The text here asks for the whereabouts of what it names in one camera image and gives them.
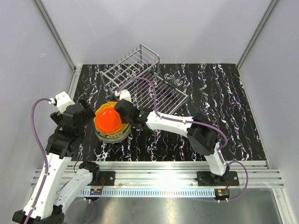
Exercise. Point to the aluminium rail frame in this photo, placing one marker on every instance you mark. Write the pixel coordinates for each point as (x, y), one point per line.
(173, 175)

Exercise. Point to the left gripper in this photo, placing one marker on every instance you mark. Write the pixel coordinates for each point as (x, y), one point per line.
(89, 114)

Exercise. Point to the left aluminium corner post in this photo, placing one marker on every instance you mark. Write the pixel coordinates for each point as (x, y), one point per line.
(52, 29)

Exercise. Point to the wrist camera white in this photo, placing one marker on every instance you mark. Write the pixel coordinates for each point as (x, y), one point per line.
(124, 94)
(63, 101)

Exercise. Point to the yellow dotted scalloped plate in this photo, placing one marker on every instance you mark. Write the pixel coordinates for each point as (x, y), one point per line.
(110, 104)

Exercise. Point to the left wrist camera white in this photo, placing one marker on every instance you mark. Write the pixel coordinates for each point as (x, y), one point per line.
(63, 101)

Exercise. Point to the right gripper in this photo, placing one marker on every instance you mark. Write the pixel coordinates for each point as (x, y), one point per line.
(124, 121)

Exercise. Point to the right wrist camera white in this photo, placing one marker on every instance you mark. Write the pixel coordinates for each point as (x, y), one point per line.
(124, 94)

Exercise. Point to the aluminium corner post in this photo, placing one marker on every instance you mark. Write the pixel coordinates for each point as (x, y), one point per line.
(52, 29)
(261, 25)

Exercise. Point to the slotted cable duct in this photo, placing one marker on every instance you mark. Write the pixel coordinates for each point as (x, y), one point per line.
(136, 192)

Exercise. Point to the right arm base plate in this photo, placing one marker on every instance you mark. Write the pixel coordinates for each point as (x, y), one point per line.
(207, 179)

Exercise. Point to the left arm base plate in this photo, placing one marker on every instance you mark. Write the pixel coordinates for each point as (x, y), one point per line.
(103, 177)

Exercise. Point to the orange red plate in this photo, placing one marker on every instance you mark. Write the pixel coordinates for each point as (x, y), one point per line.
(108, 121)

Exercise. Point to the grey wire dish rack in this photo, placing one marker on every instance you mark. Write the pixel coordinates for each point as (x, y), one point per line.
(139, 73)

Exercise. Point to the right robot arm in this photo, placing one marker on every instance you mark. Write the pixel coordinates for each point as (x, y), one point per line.
(205, 139)

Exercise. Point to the right aluminium corner post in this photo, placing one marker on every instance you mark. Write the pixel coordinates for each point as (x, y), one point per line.
(261, 25)

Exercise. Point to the stack of plates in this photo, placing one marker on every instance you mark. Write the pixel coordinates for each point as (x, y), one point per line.
(116, 137)

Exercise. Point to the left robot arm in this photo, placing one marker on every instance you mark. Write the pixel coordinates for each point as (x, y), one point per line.
(48, 203)

